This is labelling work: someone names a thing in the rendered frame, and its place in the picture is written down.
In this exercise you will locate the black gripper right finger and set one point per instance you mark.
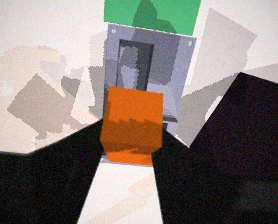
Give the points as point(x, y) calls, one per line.
point(192, 190)

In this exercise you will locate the orange block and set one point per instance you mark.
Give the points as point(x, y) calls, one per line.
point(132, 125)

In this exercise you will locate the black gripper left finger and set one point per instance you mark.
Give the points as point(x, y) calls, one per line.
point(50, 185)

